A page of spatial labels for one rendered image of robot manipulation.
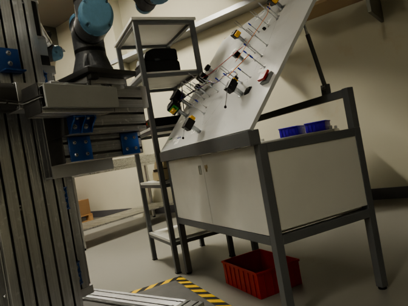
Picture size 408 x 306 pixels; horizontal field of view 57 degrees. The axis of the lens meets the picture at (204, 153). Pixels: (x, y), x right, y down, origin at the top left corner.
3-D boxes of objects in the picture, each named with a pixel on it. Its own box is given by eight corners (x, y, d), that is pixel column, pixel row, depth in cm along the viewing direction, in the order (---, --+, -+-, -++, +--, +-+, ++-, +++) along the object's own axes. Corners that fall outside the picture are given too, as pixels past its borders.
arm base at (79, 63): (89, 69, 134) (84, 42, 134) (65, 80, 143) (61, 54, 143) (122, 72, 146) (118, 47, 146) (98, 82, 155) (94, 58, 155)
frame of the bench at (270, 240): (291, 331, 159) (258, 144, 159) (185, 273, 265) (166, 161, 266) (388, 288, 185) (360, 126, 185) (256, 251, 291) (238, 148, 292)
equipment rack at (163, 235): (176, 274, 266) (131, 16, 268) (150, 259, 321) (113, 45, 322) (237, 255, 288) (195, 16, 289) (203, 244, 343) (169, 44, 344)
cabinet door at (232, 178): (268, 236, 163) (251, 146, 163) (212, 224, 212) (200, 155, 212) (272, 235, 164) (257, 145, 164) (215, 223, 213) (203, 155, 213)
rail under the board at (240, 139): (250, 146, 158) (248, 130, 158) (160, 162, 264) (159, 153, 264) (261, 143, 160) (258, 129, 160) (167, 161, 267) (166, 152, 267)
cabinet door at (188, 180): (212, 224, 213) (200, 155, 213) (177, 217, 262) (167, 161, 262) (215, 223, 213) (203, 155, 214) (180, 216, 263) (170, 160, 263)
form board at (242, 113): (162, 153, 265) (160, 152, 265) (224, 41, 294) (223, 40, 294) (252, 131, 159) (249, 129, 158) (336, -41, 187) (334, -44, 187)
